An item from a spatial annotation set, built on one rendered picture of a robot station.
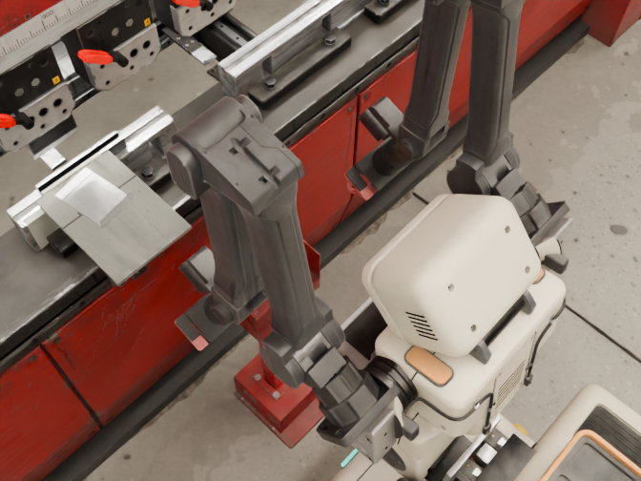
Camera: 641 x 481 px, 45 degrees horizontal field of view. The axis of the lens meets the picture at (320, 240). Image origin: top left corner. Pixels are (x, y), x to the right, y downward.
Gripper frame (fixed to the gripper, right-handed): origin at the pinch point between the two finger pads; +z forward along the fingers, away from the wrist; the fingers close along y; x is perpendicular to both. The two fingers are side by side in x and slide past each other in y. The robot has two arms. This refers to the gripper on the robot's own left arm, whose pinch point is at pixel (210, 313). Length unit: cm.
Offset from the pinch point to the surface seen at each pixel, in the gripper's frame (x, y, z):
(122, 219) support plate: -24.3, -1.8, 11.9
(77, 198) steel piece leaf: -33.4, 1.2, 16.4
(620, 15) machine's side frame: 23, -216, 82
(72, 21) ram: -52, -12, -14
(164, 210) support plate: -20.6, -8.9, 10.0
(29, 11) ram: -55, -5, -19
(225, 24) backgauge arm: -51, -63, 44
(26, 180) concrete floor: -72, -15, 148
